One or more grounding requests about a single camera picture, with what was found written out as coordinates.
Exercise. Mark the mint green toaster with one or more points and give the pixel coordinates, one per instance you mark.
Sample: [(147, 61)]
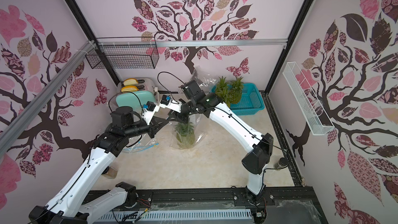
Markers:
[(147, 92)]

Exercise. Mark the aluminium rail left wall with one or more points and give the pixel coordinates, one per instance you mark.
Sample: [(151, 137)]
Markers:
[(15, 129)]

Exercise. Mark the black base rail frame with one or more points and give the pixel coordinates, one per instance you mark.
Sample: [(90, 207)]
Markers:
[(297, 205)]

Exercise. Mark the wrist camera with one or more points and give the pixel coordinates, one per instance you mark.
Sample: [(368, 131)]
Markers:
[(167, 101), (149, 110)]

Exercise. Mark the spice jar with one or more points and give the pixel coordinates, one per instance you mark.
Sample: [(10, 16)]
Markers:
[(281, 163), (110, 173)]

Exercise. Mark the aluminium rail wall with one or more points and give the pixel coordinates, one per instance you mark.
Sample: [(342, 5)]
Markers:
[(198, 43), (15, 129)]

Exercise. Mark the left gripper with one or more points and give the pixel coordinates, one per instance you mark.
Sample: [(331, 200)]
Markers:
[(154, 126)]

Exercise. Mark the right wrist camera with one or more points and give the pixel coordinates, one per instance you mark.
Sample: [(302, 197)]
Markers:
[(167, 101)]

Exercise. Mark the toast slice rear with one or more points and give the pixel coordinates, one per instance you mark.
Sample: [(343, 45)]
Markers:
[(130, 81)]

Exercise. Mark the black wire wall basket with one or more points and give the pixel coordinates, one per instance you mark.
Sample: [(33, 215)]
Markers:
[(138, 54)]

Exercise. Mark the spice jar left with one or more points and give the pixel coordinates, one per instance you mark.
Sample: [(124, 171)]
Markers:
[(110, 173)]

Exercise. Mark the white slotted cable duct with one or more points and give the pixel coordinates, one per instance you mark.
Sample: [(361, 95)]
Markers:
[(174, 215)]

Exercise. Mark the toast slice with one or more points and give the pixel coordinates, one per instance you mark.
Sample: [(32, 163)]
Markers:
[(129, 88), (130, 81)]

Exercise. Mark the white wire wall shelf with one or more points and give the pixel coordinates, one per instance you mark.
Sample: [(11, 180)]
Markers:
[(301, 84)]

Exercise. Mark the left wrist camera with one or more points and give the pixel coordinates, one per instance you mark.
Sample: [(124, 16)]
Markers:
[(149, 110)]

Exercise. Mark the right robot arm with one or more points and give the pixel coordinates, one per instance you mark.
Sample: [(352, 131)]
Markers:
[(259, 147)]

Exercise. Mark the toast slice front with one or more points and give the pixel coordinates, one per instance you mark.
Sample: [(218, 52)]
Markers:
[(129, 88)]

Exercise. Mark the zip bag with blue seal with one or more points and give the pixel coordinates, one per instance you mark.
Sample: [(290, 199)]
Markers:
[(138, 144)]

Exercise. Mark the spice jar right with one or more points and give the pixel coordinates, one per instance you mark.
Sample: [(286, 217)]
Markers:
[(281, 163)]

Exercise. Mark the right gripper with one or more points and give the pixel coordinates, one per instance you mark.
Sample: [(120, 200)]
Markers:
[(181, 111)]

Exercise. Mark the aluminium rail back wall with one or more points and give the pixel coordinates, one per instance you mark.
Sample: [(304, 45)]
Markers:
[(198, 43)]

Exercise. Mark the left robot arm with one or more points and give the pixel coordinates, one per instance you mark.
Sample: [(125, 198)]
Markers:
[(67, 206)]

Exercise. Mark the teal plastic basket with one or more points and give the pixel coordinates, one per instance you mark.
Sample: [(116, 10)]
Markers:
[(251, 101)]

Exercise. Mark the pineapple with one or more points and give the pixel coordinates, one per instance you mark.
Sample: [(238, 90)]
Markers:
[(185, 135), (222, 90), (236, 89)]

